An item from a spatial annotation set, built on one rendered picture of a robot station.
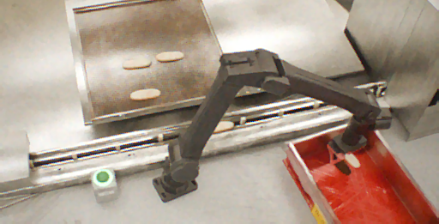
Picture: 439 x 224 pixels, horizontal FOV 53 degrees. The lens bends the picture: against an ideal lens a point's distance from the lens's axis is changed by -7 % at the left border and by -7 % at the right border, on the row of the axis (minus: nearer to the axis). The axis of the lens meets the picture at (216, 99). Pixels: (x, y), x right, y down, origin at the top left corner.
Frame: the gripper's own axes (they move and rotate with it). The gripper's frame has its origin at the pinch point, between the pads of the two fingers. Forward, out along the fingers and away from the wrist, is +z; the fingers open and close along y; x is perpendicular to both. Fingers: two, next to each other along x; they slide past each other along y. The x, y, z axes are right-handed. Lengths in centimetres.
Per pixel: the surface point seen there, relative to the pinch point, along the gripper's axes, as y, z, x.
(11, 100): -83, 11, 80
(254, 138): -19.5, 2.2, 20.9
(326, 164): -2.8, 4.7, 1.9
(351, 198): -4.7, 4.5, -12.5
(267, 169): -20.5, 6.3, 10.8
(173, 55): -27, -4, 61
